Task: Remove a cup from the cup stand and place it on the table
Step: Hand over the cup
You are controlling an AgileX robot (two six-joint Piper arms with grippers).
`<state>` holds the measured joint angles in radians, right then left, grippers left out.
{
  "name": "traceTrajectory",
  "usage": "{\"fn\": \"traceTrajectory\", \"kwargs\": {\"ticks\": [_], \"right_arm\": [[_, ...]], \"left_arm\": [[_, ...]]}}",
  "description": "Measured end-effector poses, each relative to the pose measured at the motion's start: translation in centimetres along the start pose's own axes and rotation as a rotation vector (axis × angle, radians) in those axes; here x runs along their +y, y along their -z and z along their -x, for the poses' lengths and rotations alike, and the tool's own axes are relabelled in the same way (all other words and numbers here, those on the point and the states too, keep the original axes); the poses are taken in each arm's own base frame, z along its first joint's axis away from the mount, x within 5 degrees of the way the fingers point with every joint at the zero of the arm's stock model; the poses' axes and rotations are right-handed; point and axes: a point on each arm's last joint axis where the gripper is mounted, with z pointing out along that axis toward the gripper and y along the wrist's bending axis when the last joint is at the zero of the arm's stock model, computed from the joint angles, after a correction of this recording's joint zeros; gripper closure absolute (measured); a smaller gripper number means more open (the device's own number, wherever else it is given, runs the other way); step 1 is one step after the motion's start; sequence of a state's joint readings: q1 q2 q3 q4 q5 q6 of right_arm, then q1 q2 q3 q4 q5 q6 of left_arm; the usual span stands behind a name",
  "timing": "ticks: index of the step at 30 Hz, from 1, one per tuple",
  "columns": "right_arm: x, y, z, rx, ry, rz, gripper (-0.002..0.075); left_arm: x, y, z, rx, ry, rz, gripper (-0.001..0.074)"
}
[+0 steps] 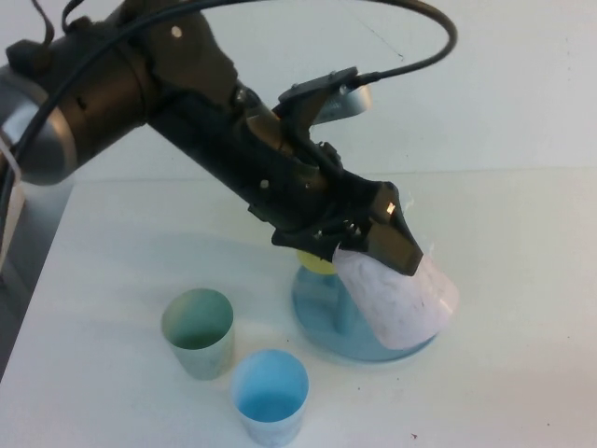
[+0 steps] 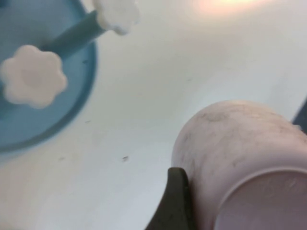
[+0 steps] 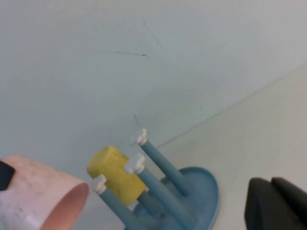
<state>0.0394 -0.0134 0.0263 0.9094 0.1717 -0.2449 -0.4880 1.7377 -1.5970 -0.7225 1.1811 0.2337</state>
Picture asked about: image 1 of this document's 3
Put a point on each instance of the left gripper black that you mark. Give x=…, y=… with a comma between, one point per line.
x=340, y=210

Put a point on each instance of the pink marbled plastic cup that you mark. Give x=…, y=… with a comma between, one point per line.
x=406, y=312

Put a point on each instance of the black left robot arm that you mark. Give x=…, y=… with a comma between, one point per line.
x=116, y=93

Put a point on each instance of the yellow plastic cup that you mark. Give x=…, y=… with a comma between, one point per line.
x=315, y=263

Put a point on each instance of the blue cup stand with pegs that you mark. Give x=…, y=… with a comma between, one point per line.
x=326, y=326

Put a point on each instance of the blue plastic cup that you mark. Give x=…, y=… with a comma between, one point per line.
x=268, y=406

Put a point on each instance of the green marbled plastic cup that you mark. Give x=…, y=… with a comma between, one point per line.
x=200, y=364

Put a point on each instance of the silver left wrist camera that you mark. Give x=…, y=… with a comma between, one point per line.
x=350, y=102

